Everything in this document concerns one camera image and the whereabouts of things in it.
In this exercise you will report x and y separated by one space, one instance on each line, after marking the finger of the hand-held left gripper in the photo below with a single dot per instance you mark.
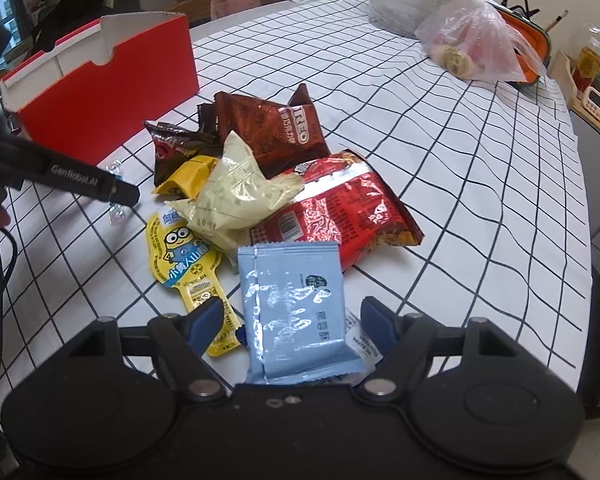
75 176

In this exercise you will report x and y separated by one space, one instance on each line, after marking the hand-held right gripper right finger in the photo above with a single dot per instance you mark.
375 320

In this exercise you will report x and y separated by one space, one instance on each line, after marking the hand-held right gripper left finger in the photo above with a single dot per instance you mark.
207 317

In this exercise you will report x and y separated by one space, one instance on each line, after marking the clear candy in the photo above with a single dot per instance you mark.
116 216

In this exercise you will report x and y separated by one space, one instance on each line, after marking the light blue snack packet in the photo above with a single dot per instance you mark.
290 310

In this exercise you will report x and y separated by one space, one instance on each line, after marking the red cardboard box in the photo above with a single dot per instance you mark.
105 90

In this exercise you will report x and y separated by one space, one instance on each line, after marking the dark brown chocolate packet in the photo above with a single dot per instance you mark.
172 147

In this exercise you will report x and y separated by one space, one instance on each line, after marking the small yellow packet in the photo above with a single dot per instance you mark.
190 172

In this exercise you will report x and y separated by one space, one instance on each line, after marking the cream snack packet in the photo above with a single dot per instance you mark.
230 195

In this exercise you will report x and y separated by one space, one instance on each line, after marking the small dark brown packet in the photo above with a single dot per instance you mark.
206 116

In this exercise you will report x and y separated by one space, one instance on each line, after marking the brown cookie packet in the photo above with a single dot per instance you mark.
265 125

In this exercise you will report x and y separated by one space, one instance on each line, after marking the plastic bag with snacks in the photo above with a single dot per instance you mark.
480 45

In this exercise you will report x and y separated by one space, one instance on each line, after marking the yellow cartoon pouch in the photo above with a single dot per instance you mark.
180 255

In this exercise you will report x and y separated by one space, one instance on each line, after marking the black bag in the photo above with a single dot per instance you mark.
75 15

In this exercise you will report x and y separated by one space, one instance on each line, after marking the large red snack packet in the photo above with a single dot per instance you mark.
340 210

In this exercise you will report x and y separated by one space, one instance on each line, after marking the white plastic holder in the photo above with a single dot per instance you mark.
562 72

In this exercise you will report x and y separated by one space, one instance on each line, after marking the white timer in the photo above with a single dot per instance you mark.
595 100

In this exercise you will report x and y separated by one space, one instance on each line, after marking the large clear plastic bag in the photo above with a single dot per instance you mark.
405 5

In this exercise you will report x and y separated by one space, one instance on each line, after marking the orange folding container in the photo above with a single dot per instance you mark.
525 20

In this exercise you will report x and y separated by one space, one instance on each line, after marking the bottle with yellow liquid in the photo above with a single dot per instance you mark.
589 57

